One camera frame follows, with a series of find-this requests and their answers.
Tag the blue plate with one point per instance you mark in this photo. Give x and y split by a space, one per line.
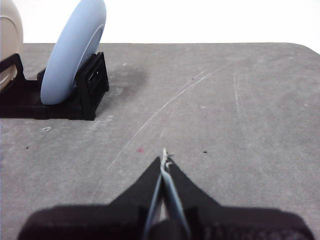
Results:
67 57

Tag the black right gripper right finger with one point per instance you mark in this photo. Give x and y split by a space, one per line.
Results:
237 222

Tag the beige plate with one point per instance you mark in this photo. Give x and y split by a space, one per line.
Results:
8 32

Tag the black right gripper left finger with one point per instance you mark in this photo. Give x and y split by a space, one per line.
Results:
100 220

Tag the black plate rack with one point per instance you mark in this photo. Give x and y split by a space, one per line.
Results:
90 100

